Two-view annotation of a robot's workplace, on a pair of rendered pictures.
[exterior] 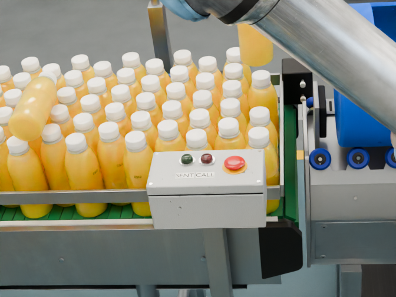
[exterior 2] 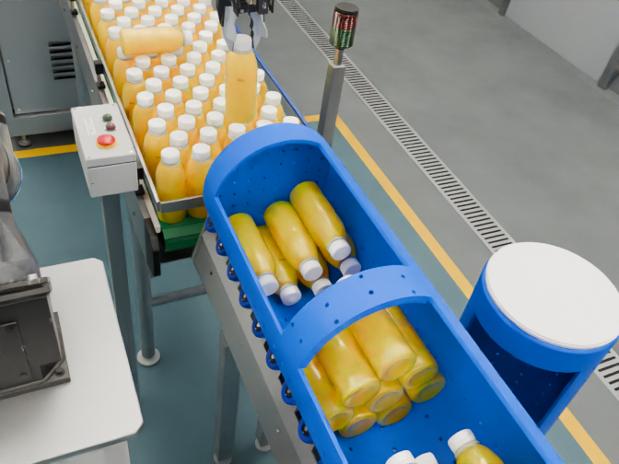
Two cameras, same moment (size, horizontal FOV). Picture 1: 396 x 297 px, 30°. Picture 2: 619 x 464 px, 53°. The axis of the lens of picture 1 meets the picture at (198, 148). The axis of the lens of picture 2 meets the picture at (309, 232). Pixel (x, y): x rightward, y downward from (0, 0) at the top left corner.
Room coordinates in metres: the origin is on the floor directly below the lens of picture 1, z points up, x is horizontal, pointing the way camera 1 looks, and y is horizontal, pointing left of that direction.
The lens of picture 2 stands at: (0.68, -1.13, 1.88)
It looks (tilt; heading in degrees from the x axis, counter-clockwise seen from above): 42 degrees down; 50
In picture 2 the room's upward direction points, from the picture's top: 10 degrees clockwise
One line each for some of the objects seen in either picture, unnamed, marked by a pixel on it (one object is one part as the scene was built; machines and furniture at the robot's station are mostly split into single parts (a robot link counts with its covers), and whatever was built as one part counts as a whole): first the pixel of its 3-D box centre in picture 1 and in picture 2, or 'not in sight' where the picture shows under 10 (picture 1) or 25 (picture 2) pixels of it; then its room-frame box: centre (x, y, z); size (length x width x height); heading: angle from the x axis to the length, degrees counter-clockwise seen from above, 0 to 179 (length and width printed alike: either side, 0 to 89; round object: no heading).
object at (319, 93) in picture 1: (319, 118); not in sight; (1.26, -0.26, 0.99); 0.10 x 0.02 x 0.12; 170
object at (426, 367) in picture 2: not in sight; (395, 337); (1.23, -0.74, 1.09); 0.17 x 0.07 x 0.07; 80
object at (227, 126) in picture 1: (228, 126); (179, 138); (1.16, -0.06, 1.07); 0.04 x 0.04 x 0.02
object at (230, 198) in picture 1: (208, 188); (104, 148); (1.01, -0.01, 1.05); 0.20 x 0.10 x 0.10; 80
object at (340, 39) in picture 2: not in sight; (342, 34); (1.68, 0.06, 1.18); 0.06 x 0.06 x 0.05
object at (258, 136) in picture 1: (258, 135); (170, 156); (1.12, -0.12, 1.07); 0.04 x 0.04 x 0.02
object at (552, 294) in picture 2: not in sight; (554, 291); (1.64, -0.77, 1.03); 0.28 x 0.28 x 0.01
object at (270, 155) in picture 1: (261, 172); (171, 188); (1.12, -0.12, 0.98); 0.07 x 0.07 x 0.17
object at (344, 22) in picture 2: not in sight; (344, 17); (1.68, 0.06, 1.23); 0.06 x 0.06 x 0.04
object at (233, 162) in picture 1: (234, 163); (106, 140); (1.00, -0.06, 1.11); 0.04 x 0.04 x 0.01
